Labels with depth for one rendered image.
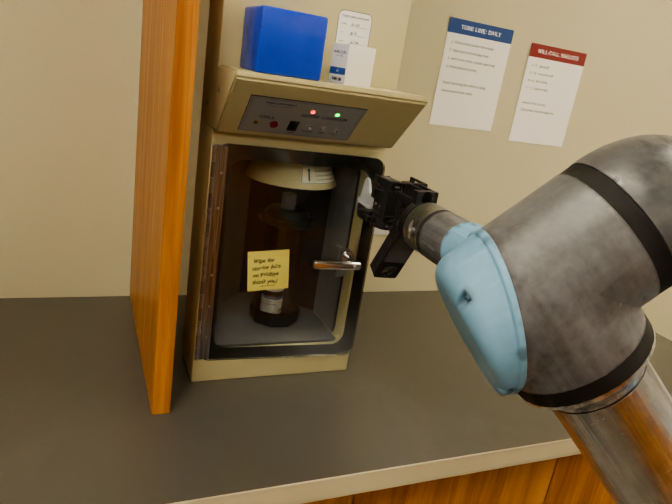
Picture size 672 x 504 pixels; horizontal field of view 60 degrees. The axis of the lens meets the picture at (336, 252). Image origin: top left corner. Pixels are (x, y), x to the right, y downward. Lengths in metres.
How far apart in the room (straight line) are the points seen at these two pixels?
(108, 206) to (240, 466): 0.73
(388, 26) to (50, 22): 0.69
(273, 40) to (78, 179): 0.69
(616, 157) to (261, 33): 0.55
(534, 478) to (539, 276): 0.90
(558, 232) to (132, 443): 0.75
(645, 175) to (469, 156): 1.30
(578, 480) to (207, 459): 0.78
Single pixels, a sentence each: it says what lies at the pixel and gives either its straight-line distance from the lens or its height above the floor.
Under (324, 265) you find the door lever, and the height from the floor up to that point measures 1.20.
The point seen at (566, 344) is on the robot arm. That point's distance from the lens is 0.43.
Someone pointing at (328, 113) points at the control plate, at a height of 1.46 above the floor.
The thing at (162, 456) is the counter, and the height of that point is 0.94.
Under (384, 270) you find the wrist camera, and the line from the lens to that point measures 0.94.
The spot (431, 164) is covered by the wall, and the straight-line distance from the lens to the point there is 1.66.
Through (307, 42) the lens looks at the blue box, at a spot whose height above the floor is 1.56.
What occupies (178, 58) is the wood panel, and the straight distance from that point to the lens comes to 0.86.
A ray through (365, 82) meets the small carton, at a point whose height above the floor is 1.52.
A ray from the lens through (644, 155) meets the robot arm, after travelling 0.46.
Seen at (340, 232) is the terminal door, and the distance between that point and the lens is 1.06.
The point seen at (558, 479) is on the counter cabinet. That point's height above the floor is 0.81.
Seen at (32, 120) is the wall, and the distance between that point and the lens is 1.39.
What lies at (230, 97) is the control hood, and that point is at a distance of 0.89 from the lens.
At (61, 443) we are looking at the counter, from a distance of 1.00.
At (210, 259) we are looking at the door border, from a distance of 1.02.
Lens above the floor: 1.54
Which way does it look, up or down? 18 degrees down
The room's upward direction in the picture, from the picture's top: 9 degrees clockwise
